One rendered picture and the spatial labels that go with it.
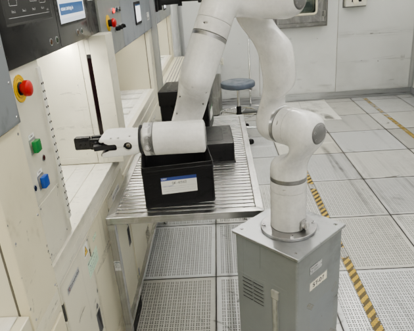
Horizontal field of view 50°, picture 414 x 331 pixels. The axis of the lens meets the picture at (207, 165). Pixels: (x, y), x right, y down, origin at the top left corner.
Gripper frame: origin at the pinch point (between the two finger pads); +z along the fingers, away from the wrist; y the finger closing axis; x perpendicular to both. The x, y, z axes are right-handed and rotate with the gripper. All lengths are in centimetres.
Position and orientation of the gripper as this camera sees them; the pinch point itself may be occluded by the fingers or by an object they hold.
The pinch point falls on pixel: (83, 142)
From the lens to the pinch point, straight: 118.3
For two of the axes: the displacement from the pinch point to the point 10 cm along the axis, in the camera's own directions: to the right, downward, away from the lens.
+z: -10.0, 0.6, 0.4
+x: -0.7, -9.2, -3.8
